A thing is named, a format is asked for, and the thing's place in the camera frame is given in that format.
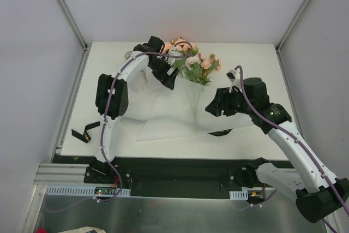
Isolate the pink flower bouquet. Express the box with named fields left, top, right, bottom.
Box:
left=161, top=38, right=221, bottom=86

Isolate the white wrapping paper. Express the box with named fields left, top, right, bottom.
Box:
left=122, top=70, right=252, bottom=142

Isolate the black ribbon gold lettering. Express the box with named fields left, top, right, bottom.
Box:
left=71, top=121, right=232, bottom=144

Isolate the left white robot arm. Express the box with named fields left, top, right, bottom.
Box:
left=90, top=36, right=183, bottom=183

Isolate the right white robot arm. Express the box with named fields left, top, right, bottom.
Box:
left=205, top=77, right=348, bottom=223

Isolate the white ribbed vase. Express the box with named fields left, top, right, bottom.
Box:
left=123, top=51, right=149, bottom=93

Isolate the beige cloth bag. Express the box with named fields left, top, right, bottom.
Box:
left=65, top=226, right=106, bottom=233

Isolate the red object at bottom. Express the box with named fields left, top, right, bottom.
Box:
left=35, top=228, right=47, bottom=233

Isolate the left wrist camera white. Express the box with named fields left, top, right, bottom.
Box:
left=167, top=48, right=182, bottom=59

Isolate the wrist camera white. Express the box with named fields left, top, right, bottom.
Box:
left=167, top=48, right=182, bottom=59
left=226, top=69, right=243, bottom=93

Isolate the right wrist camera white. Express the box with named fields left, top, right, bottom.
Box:
left=226, top=69, right=243, bottom=93

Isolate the right aluminium frame post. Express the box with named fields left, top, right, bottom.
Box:
left=275, top=0, right=329, bottom=53

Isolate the aluminium frame post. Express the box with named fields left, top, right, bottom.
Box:
left=275, top=0, right=329, bottom=53
left=42, top=0, right=92, bottom=52

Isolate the left aluminium frame post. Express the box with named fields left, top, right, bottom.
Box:
left=42, top=0, right=92, bottom=52

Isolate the right white cable duct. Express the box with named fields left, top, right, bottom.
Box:
left=229, top=190, right=249, bottom=201

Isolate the white cable duct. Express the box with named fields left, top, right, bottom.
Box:
left=229, top=190, right=249, bottom=201
left=46, top=186, right=118, bottom=198

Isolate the aluminium front rail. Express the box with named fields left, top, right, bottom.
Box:
left=34, top=162, right=95, bottom=183

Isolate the left white cable duct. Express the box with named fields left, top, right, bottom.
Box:
left=46, top=186, right=118, bottom=198

